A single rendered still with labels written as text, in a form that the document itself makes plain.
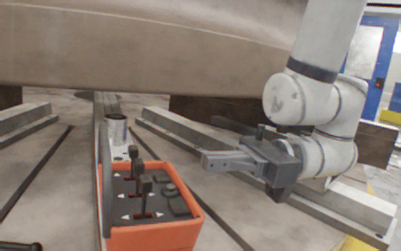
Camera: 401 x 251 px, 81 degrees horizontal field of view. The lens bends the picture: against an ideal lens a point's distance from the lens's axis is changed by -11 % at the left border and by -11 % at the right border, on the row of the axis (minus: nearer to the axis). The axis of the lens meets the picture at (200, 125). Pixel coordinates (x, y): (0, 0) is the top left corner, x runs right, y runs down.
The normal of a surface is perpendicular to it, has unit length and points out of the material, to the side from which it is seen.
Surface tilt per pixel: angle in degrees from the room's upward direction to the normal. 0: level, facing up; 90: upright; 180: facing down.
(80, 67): 90
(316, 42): 95
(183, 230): 97
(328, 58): 101
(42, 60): 90
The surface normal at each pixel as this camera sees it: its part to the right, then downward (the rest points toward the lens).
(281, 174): 0.37, 0.30
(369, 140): -0.39, 0.20
